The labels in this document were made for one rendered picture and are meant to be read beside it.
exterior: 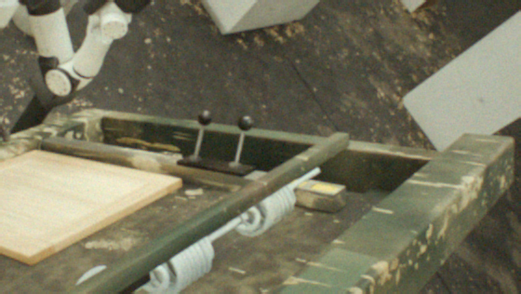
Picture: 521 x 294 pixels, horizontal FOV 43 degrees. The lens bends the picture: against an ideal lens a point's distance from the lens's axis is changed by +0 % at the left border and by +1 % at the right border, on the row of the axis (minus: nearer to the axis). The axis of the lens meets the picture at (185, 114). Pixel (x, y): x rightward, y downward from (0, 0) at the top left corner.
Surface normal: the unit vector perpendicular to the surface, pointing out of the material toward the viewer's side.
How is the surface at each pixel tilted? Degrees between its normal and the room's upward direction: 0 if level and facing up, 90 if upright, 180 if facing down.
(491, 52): 90
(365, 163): 90
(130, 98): 0
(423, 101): 90
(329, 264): 51
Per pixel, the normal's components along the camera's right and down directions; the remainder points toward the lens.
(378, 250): -0.11, -0.96
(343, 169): -0.65, 0.26
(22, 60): 0.52, -0.54
